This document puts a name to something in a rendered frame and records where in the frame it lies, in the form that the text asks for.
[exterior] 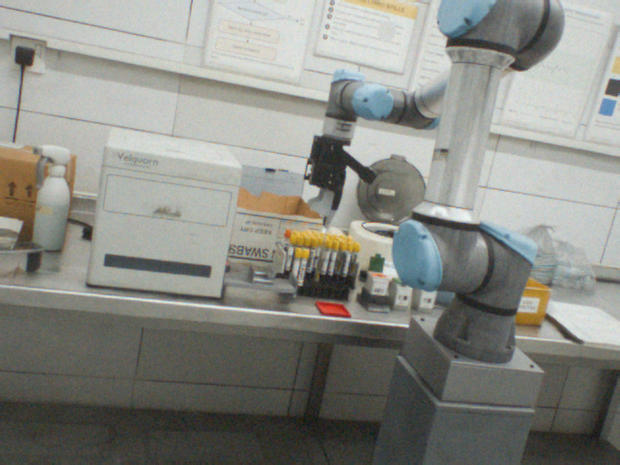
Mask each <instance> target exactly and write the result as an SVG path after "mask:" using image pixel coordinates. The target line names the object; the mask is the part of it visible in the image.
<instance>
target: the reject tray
mask: <svg viewBox="0 0 620 465"><path fill-rule="evenodd" d="M315 305H316V306H317V308H318V309H319V311H320V312H321V314H322V315H323V316H331V317H342V318H351V316H352V315H351V314H350V312H349V311H348V310H347V308H346V307H345V306H344V305H343V304H338V303H329V302H319V301H316V302H315Z"/></svg>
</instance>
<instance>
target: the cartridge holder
mask: <svg viewBox="0 0 620 465"><path fill-rule="evenodd" d="M356 297H357V299H358V300H359V301H360V302H361V303H362V304H363V305H364V306H365V308H366V309H367V310H368V311H380V312H385V313H387V312H389V307H388V306H387V302H388V296H387V295H380V294H371V293H369V292H368V291H367V290H366V289H365V288H364V287H362V289H361V293H357V294H356Z"/></svg>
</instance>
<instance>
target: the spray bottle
mask: <svg viewBox="0 0 620 465"><path fill-rule="evenodd" d="M34 154H37V155H42V156H41V157H40V159H39V160H38V162H37V167H36V175H37V186H36V189H37V190H39V192H38V197H37V204H36V214H35V223H34V231H33V241H32V242H34V243H37V244H40V245H42V246H43V247H46V251H48V252H55V251H60V250H62V249H63V247H64V241H65V233H66V225H67V217H68V209H69V201H70V195H69V189H68V186H67V184H66V182H65V180H64V178H63V176H64V175H65V168H64V167H62V166H64V165H68V164H69V161H70V150H69V149H67V148H64V147H61V146H56V145H51V144H46V145H40V146H34ZM46 163H47V164H51V165H50V166H48V172H47V173H48V174H49V176H48V177H47V178H46V180H45V181H44V169H45V165H46Z"/></svg>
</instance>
